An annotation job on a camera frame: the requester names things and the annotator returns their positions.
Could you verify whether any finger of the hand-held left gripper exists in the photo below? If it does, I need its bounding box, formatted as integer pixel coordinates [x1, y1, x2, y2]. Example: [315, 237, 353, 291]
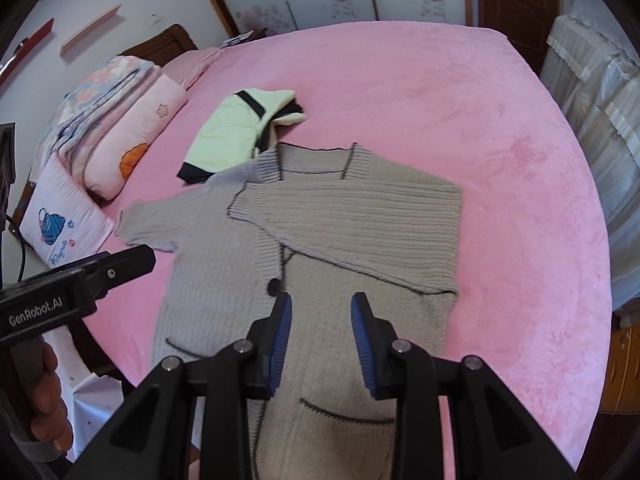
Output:
[75, 245, 157, 317]

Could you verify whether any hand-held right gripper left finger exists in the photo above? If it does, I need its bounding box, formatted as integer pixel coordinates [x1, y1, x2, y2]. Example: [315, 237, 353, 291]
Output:
[62, 291, 294, 480]

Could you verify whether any pink plush bed blanket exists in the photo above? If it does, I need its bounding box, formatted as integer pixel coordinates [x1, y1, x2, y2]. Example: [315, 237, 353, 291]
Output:
[65, 21, 615, 480]

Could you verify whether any brown wooden door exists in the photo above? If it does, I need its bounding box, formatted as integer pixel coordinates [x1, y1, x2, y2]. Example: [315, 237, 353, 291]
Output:
[472, 0, 561, 73]

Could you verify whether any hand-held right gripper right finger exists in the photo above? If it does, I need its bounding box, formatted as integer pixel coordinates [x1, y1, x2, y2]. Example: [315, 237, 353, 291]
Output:
[350, 291, 582, 480]

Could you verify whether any plain pink pillow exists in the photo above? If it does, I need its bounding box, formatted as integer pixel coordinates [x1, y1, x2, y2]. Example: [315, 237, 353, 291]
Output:
[167, 47, 223, 91]

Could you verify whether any orange wooden cabinet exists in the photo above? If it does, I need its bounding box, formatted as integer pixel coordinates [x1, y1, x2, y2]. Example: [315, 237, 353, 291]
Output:
[597, 324, 640, 415]

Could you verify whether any white pillow with blue print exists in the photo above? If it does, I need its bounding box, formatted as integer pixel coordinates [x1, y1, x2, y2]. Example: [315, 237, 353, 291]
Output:
[20, 152, 117, 267]

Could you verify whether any pink pillow with orange print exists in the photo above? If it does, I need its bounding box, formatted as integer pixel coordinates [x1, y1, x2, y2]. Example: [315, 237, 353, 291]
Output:
[57, 72, 190, 201]

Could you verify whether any pale yellow black-trimmed jacket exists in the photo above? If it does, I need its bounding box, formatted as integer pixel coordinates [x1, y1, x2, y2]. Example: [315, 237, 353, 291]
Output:
[176, 89, 308, 186]

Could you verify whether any dark bedside object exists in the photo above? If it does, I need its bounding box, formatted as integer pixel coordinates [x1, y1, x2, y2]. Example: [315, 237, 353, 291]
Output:
[0, 122, 18, 233]

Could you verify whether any light wooden wall shelf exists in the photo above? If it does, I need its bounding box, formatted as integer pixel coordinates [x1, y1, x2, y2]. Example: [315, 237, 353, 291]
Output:
[61, 3, 123, 57]

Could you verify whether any dark wooden headboard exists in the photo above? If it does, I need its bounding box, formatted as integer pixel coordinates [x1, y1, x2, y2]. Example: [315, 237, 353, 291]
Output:
[120, 24, 201, 68]

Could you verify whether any grey knitted cardigan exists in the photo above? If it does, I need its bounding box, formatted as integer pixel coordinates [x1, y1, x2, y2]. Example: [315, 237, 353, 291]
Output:
[115, 142, 463, 480]

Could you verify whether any folded floral quilt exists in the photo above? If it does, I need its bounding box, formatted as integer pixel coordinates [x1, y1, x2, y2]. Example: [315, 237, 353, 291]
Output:
[37, 55, 163, 161]

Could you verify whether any red wall shelf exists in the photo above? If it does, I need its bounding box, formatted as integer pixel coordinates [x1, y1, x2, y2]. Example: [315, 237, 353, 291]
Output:
[0, 18, 55, 86]

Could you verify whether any person's left hand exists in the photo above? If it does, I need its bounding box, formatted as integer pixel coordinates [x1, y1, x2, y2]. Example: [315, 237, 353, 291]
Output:
[25, 342, 76, 453]

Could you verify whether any white dotted sheet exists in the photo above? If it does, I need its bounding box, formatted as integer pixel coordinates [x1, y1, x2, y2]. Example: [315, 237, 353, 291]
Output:
[42, 315, 136, 463]

